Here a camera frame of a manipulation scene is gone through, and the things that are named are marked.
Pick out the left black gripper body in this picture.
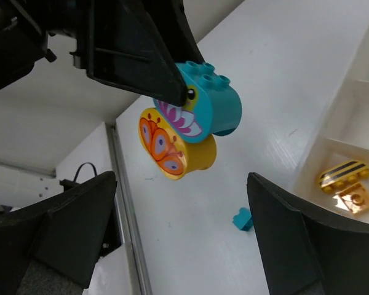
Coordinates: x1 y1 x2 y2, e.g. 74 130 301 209
0 1 90 90

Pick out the teal rounded bird lego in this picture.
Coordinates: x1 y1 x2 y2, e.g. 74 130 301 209
153 61 242 143

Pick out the small teal lego brick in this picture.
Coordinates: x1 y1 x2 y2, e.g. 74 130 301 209
232 207 253 232

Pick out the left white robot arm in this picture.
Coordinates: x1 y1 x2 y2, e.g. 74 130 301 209
0 1 203 207

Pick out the multicolour lego tower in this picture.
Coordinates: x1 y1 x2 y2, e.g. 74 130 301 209
138 108 217 180

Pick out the orange lego brick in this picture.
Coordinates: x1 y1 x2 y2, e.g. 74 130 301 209
317 160 369 194

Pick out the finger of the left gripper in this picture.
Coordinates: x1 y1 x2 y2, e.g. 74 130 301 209
144 0 205 64
85 1 187 106

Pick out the aluminium rail front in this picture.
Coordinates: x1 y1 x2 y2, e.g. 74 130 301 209
105 124 153 295

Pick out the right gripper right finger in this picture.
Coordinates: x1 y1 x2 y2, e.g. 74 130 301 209
247 173 369 294

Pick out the white divided container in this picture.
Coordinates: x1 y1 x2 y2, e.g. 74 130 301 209
290 27 369 223

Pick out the yellow square lego brick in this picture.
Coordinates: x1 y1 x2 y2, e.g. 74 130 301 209
338 182 369 215

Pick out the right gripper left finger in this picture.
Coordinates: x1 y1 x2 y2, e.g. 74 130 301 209
0 171 117 294

